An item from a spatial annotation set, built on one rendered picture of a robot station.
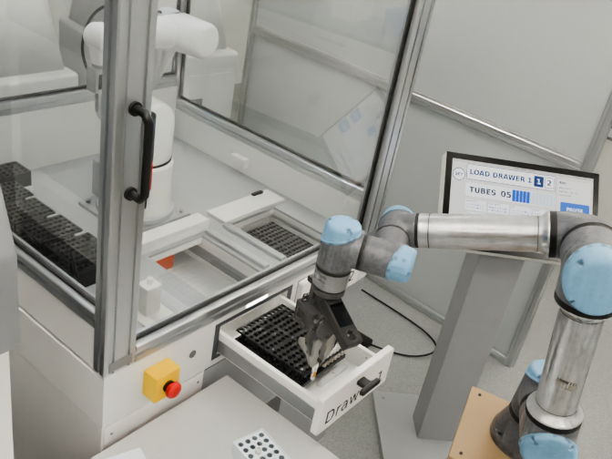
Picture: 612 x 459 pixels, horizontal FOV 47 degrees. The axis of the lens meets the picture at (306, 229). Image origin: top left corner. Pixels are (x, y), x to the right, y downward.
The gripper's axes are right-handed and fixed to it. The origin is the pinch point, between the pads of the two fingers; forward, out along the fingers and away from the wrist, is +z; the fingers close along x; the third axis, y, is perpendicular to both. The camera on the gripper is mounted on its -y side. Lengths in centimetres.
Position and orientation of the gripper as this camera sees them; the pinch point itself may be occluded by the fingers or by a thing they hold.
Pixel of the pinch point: (317, 363)
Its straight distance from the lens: 158.6
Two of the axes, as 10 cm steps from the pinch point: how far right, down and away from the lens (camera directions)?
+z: -1.8, 8.6, 4.8
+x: -7.9, 1.7, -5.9
